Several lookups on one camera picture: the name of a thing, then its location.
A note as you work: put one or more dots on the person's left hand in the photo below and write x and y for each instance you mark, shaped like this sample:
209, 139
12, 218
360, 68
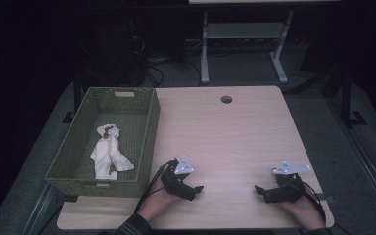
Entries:
156, 200

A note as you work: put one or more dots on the white cloth with brown print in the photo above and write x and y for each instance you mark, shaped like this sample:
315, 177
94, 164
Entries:
109, 153

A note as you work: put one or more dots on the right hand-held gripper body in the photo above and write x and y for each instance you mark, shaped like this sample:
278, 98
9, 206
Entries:
287, 187

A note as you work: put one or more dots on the person's right hand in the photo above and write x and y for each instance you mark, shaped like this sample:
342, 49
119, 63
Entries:
305, 212

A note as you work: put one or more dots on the green woven basket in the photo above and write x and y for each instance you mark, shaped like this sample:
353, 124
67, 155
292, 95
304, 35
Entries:
75, 156

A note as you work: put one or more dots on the black metal stand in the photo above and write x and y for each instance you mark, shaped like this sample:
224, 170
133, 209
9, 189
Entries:
346, 98
76, 98

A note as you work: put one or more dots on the white metal desk frame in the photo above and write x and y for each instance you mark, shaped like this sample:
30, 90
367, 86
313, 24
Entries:
241, 30

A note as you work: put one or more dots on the aluminium floor rail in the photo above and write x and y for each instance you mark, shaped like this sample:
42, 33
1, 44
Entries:
40, 209
365, 156

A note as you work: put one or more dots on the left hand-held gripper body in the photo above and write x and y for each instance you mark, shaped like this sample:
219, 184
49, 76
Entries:
173, 181

